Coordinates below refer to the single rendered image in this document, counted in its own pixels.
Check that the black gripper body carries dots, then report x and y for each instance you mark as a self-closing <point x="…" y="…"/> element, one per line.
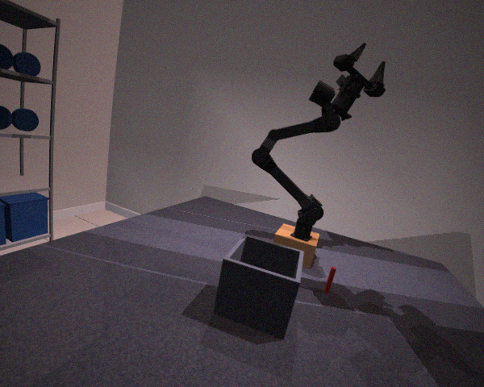
<point x="355" y="82"/>

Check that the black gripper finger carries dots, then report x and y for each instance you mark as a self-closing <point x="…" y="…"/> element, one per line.
<point x="357" y="53"/>
<point x="379" y="74"/>

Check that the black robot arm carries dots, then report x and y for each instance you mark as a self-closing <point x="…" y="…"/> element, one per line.
<point x="311" y="210"/>

